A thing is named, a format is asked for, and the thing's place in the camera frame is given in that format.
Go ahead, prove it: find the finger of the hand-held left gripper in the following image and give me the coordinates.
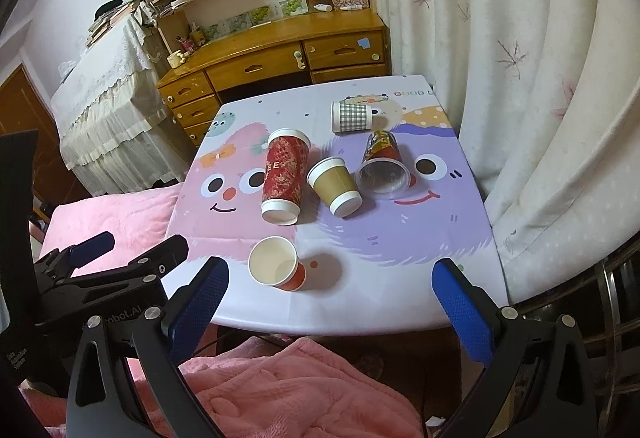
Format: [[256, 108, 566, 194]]
[[70, 234, 190, 291], [34, 231, 115, 280]]

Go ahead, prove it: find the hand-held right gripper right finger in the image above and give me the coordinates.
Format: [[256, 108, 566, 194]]
[[431, 258, 599, 438]]

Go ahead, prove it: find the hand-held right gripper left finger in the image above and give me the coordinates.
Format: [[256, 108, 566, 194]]
[[65, 256, 231, 438]]

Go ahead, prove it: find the small red paper cup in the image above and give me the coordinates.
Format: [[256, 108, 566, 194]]
[[248, 236, 306, 292]]

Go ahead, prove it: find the tall red paper cup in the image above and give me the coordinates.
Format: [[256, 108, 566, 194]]
[[259, 128, 312, 225]]

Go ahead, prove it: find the clear plastic cup red print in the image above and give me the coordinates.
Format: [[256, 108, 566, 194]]
[[354, 129, 412, 197]]

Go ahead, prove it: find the brown paper cup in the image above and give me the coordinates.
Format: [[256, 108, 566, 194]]
[[306, 157, 363, 219]]

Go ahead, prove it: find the grey checked paper cup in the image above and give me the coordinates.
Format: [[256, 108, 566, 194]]
[[331, 100, 382, 134]]

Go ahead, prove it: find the cartoon printed tablecloth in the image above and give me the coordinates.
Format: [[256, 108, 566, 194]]
[[167, 74, 511, 337]]

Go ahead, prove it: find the pink fluffy blanket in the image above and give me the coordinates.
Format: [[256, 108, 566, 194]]
[[20, 182, 427, 438]]

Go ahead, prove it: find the metal rack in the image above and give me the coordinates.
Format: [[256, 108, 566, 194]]
[[510, 243, 640, 438]]

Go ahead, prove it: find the white lace furniture cover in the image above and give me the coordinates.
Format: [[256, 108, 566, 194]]
[[50, 10, 192, 197]]

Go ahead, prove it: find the brown wooden door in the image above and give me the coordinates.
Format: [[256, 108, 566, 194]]
[[0, 63, 92, 224]]

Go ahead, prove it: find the stack of books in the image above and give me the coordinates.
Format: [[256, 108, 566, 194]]
[[87, 0, 142, 47]]

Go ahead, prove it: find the wooden desk with drawers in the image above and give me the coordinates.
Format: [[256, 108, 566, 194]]
[[156, 9, 393, 149]]

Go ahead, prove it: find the white flowered curtain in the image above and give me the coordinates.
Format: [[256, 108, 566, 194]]
[[361, 0, 640, 305]]

